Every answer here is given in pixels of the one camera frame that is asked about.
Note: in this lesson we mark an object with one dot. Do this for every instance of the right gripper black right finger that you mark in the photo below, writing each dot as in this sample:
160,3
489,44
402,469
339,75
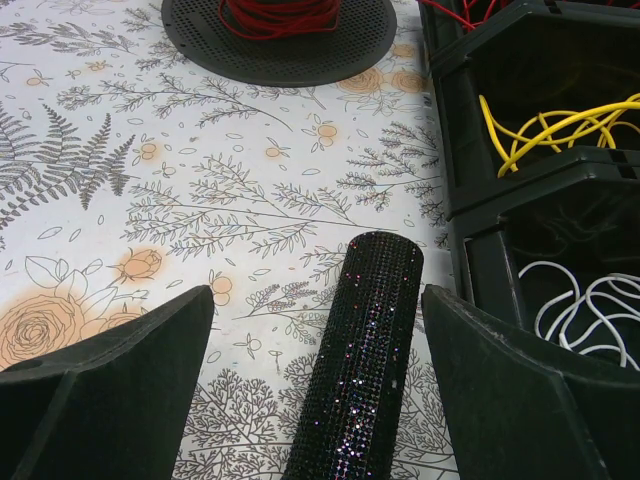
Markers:
518,407

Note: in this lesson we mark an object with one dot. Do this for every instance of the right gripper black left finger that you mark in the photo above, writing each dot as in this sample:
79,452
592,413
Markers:
113,406

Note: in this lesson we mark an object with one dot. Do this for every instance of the black perforated cable spool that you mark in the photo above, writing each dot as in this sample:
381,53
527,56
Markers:
202,33

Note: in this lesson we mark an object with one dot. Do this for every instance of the black sparkly microphone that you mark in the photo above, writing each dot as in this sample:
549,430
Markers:
349,419

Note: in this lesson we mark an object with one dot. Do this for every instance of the black three-compartment bin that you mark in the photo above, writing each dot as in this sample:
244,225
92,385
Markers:
539,109

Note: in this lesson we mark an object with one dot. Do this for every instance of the floral patterned table mat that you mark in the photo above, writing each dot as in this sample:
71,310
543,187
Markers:
129,175

